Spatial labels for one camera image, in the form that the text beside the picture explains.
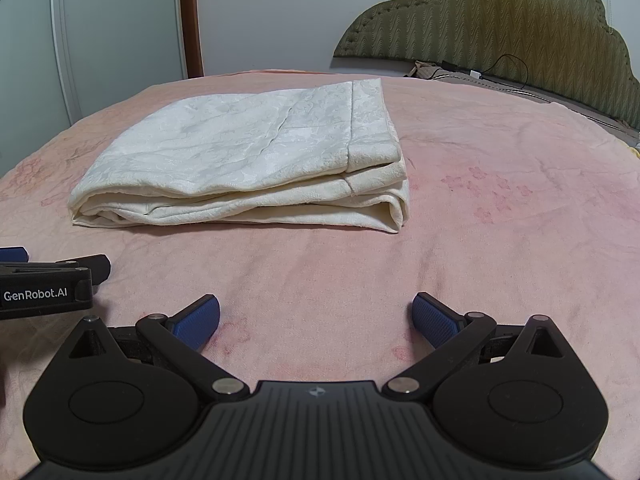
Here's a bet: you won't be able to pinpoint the black cable on headboard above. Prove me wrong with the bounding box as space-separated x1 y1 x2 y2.
439 53 532 92

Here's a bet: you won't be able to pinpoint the frosted glass wardrobe door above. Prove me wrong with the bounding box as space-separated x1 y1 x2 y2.
1 0 188 172

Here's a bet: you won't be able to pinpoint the brown wooden door frame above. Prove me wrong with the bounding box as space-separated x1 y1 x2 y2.
180 0 204 78

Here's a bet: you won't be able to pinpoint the pink bed sheet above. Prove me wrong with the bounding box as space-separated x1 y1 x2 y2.
1 72 639 479

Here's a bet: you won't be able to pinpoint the white cream pants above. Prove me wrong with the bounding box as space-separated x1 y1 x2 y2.
68 78 409 234

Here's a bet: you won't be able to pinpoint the olive green padded headboard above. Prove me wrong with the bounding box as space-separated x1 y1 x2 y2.
334 0 639 128

